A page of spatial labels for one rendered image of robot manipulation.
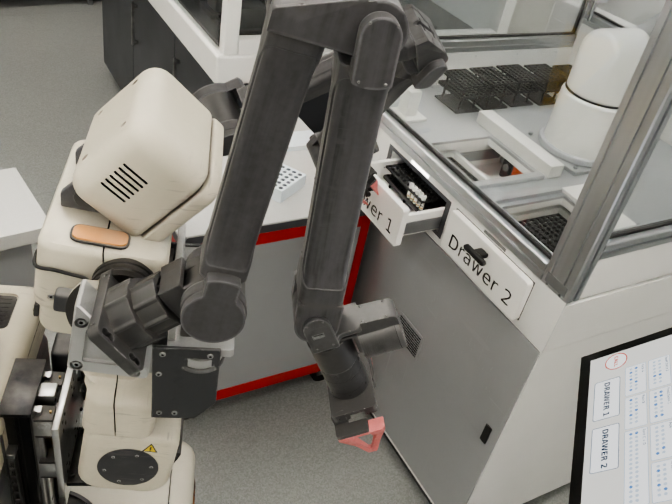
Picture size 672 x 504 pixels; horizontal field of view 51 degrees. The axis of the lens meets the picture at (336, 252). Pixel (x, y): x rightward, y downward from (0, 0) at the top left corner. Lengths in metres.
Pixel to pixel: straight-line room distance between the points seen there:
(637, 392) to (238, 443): 1.36
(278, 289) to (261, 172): 1.29
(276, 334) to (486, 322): 0.70
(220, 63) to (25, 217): 0.87
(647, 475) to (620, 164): 0.56
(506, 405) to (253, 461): 0.85
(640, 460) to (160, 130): 0.81
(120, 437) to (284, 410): 1.17
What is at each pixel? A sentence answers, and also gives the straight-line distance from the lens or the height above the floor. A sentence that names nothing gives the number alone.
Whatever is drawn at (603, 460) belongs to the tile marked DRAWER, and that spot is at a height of 1.00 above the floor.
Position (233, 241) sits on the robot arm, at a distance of 0.80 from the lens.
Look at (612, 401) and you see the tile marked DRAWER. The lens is 1.27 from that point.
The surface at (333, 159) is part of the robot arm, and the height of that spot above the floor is 1.45.
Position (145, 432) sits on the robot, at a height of 0.82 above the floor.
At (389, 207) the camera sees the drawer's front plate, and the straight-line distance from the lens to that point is 1.73.
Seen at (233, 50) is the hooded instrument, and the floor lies 0.92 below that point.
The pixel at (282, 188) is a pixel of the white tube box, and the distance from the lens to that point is 1.92.
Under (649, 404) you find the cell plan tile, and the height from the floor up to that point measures 1.06.
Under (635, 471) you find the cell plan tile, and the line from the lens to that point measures 1.14.
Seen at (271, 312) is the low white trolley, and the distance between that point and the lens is 2.08.
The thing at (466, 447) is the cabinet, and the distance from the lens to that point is 1.95.
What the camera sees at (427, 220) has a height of 0.87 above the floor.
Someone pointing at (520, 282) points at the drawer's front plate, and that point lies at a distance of 1.59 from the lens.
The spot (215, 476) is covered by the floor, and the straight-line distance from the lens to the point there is 2.21.
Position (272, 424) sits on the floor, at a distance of 2.34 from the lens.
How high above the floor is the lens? 1.82
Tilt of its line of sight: 37 degrees down
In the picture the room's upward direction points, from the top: 12 degrees clockwise
